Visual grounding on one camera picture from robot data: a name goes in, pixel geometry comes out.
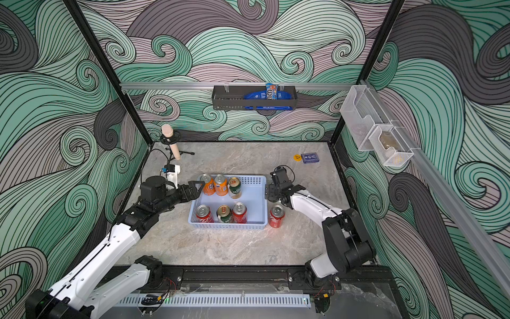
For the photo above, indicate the white perforated cable duct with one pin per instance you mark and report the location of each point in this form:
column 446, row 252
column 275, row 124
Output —
column 251, row 300

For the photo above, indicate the green gold-top can back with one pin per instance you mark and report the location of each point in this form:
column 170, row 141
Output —
column 234, row 187

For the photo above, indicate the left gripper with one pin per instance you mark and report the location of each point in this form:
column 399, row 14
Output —
column 192, row 194

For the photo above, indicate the blue snack packet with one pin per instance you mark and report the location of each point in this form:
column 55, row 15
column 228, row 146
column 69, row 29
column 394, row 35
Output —
column 271, row 92

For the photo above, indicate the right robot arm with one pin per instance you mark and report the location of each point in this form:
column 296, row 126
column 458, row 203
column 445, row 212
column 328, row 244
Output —
column 347, row 240

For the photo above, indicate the beige microphone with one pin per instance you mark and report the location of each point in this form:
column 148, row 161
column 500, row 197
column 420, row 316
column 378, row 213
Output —
column 170, row 137

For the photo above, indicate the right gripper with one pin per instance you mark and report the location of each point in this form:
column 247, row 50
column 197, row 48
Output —
column 277, row 191

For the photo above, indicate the green gold-top can front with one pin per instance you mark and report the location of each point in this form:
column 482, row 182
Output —
column 224, row 214

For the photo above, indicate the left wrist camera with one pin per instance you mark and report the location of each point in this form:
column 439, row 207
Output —
column 171, row 171

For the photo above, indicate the black wall shelf tray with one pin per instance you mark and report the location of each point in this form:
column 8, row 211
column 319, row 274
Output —
column 231, row 97

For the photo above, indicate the blue playing card box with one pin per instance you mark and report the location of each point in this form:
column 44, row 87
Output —
column 310, row 158

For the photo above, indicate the orange fanta can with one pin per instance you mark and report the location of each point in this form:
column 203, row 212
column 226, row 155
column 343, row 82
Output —
column 221, row 185
column 209, row 188

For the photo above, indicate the small clear wall bin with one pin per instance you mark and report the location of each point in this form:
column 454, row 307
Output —
column 390, row 147

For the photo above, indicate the orange Fanta can far left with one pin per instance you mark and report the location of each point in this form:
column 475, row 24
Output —
column 209, row 188

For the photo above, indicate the light blue plastic basket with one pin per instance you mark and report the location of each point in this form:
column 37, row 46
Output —
column 253, row 196

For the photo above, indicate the green gold-top can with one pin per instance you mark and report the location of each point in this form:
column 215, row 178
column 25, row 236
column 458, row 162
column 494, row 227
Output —
column 224, row 214
column 234, row 187

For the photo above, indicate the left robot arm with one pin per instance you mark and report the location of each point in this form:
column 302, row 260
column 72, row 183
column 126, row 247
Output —
column 79, row 294

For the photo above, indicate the red cola can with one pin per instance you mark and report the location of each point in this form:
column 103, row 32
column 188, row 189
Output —
column 276, row 216
column 203, row 214
column 239, row 213

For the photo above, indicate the large clear wall bin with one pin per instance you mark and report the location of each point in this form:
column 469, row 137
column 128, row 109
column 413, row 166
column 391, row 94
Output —
column 362, row 114

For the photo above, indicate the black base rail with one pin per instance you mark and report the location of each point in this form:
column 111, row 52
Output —
column 295, row 277

